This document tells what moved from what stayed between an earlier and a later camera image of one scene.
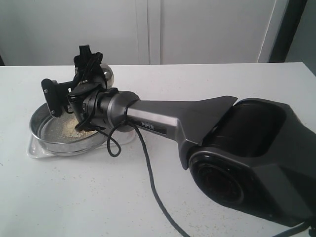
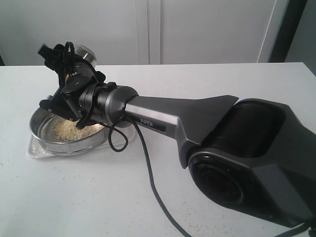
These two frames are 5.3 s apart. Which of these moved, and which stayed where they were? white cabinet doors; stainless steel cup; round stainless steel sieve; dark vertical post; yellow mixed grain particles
Moved: stainless steel cup; yellow mixed grain particles
Stayed: round stainless steel sieve; white cabinet doors; dark vertical post
